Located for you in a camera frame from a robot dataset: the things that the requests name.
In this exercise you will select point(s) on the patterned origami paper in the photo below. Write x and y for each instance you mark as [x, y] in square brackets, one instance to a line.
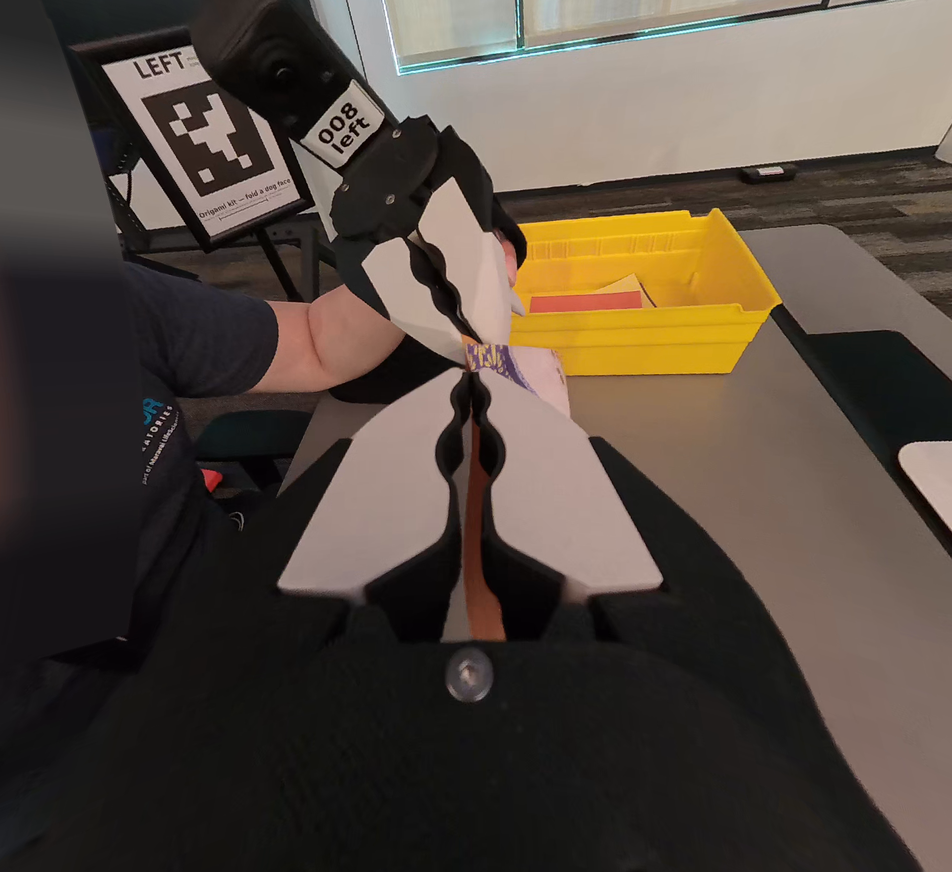
[547, 377]

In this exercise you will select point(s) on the black floor box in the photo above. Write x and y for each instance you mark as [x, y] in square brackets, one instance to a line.
[768, 172]

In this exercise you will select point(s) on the person's left forearm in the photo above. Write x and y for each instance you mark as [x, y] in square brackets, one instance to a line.
[335, 344]

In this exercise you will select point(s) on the black easel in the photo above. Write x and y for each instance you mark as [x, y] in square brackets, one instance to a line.
[277, 262]

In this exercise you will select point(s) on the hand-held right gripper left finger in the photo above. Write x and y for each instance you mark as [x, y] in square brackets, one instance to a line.
[372, 507]

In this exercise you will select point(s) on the yellow plastic bin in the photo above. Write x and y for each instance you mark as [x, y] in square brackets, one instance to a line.
[669, 344]

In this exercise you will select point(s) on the person's left hand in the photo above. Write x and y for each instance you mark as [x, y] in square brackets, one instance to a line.
[510, 262]

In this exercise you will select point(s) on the dark green chair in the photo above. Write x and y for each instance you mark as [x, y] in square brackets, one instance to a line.
[253, 440]

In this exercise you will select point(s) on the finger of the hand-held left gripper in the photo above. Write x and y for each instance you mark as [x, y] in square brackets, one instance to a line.
[398, 284]
[468, 239]

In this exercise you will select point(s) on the red paper sheet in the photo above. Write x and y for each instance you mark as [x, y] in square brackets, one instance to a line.
[580, 303]

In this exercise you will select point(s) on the black framed marker sign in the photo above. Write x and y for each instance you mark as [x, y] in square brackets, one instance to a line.
[208, 128]

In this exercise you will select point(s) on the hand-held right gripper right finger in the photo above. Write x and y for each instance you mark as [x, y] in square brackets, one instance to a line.
[573, 507]

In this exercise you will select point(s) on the white metal document stand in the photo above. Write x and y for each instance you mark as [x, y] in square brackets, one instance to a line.
[930, 478]

